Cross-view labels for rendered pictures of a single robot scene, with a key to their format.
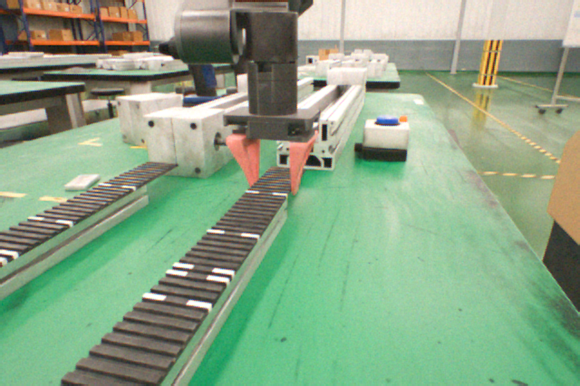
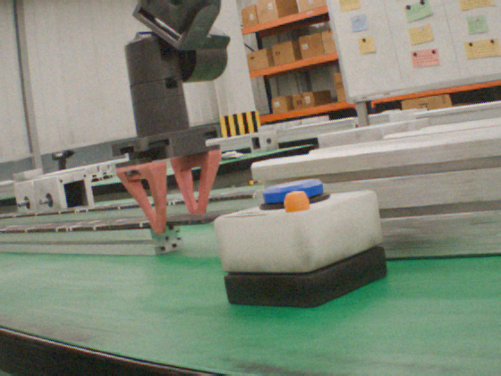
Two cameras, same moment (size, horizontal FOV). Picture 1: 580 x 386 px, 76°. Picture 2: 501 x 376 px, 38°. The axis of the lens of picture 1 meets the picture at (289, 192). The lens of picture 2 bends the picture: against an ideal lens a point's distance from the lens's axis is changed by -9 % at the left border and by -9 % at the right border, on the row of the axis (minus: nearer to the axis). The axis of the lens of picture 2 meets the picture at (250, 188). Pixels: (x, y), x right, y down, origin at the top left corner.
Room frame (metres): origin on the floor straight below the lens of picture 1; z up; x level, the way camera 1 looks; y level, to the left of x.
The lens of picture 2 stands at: (0.95, -0.64, 0.89)
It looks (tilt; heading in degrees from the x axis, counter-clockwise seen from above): 4 degrees down; 123
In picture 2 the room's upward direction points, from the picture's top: 10 degrees counter-clockwise
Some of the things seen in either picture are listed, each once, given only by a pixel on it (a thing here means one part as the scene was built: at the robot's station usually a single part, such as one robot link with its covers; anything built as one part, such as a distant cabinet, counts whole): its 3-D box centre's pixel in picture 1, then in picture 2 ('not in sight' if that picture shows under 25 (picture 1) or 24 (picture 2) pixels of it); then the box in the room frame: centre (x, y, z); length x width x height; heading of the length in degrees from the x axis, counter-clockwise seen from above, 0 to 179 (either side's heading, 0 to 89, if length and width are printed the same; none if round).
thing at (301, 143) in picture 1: (284, 156); (162, 186); (0.43, 0.01, 0.85); 0.07 x 0.07 x 0.09; 75
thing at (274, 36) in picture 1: (265, 37); (156, 61); (0.44, 0.03, 0.98); 0.07 x 0.06 x 0.07; 86
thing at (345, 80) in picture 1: (347, 80); not in sight; (1.24, -0.19, 0.87); 0.16 x 0.11 x 0.07; 166
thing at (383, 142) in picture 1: (381, 138); (310, 243); (0.69, -0.17, 0.81); 0.10 x 0.08 x 0.06; 76
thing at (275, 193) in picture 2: (387, 121); (293, 197); (0.69, -0.18, 0.84); 0.04 x 0.04 x 0.02
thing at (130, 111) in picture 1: (155, 119); not in sight; (0.80, 0.29, 0.83); 0.11 x 0.10 x 0.10; 55
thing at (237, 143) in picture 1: (264, 155); (181, 182); (0.44, 0.03, 0.85); 0.07 x 0.07 x 0.09; 75
